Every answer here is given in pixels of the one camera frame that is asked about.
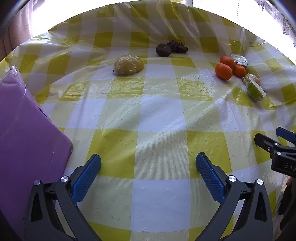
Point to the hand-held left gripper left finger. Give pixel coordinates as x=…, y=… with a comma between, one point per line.
x=86, y=178

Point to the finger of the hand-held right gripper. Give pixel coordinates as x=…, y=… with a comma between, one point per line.
x=285, y=135
x=264, y=142

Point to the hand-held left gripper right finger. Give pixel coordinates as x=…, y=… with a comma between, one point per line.
x=210, y=178

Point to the plastic-wrapped pale melon half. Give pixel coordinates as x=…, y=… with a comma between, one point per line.
x=128, y=65

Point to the person's right hand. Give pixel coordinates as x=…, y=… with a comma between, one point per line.
x=286, y=199

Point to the plastic-wrapped green mango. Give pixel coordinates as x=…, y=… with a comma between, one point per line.
x=256, y=92

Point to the plastic-wrapped yellow-red fruit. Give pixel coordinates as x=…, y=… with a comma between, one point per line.
x=251, y=79

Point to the purple box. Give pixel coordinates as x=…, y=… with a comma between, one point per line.
x=25, y=143

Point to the small orange tangerine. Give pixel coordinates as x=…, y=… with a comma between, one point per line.
x=239, y=70

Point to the yellow checked tablecloth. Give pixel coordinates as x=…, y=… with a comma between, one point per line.
x=159, y=111

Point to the small foil-wrapped item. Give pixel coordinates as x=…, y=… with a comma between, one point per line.
x=240, y=59

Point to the floral lace curtain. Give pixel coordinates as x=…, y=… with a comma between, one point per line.
x=286, y=25

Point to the pink curtain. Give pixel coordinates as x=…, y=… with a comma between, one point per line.
x=16, y=34

